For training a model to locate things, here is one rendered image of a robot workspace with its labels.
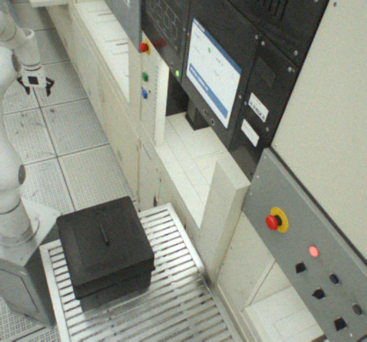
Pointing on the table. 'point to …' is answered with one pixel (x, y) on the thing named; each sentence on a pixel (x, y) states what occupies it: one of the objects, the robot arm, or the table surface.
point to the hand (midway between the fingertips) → (39, 92)
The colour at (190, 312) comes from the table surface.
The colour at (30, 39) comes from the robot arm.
